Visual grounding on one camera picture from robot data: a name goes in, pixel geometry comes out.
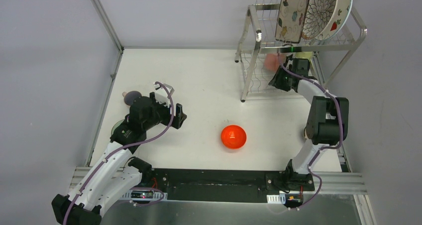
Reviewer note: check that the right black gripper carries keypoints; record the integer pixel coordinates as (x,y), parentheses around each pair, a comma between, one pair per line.
(276,81)

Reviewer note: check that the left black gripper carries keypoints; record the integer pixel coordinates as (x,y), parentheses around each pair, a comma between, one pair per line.
(174,117)

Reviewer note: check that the pink mug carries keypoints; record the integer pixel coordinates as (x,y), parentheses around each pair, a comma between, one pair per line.
(273,61)

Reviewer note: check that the pale yellow mug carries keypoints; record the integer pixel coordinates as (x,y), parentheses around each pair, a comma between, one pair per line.
(304,55)

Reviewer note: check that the beige cup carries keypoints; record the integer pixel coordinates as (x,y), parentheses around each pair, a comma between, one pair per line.
(130,97)

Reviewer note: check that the square floral plate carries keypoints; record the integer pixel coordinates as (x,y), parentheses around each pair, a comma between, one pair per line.
(290,20)

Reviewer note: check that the brown petal pattern plate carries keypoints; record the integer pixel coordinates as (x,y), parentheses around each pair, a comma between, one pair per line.
(318,15)

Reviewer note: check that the watermelon pattern round plate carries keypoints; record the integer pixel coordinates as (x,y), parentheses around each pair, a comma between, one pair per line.
(337,20)

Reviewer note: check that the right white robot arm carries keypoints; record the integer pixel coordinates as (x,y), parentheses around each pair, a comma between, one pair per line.
(327,123)

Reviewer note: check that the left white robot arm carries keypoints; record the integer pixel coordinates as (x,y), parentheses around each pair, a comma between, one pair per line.
(118,170)

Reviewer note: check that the brown dish under right arm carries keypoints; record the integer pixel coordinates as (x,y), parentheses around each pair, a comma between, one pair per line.
(305,134)

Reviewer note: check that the steel two-tier dish rack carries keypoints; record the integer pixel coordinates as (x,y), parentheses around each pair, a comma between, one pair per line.
(258,40)

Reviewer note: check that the mint green bowl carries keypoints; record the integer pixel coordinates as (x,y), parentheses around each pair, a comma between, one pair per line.
(116,125)

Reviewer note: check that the orange bowl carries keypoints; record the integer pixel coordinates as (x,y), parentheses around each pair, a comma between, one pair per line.
(233,137)

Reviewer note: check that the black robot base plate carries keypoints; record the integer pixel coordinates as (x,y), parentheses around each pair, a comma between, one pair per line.
(234,186)

